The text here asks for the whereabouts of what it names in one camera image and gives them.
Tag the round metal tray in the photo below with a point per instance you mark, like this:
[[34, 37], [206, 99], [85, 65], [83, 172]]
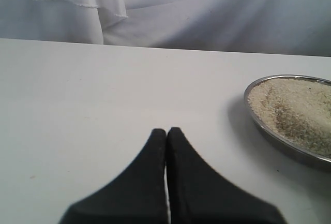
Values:
[[281, 144]]

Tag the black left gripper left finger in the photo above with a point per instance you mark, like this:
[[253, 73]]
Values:
[[137, 195]]

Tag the rice heap in tray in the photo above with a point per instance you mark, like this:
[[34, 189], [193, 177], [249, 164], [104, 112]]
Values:
[[297, 110]]

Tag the white cloth backdrop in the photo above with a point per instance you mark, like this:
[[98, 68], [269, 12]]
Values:
[[297, 27]]

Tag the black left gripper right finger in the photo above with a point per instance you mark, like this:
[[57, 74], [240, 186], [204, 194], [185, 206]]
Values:
[[198, 194]]

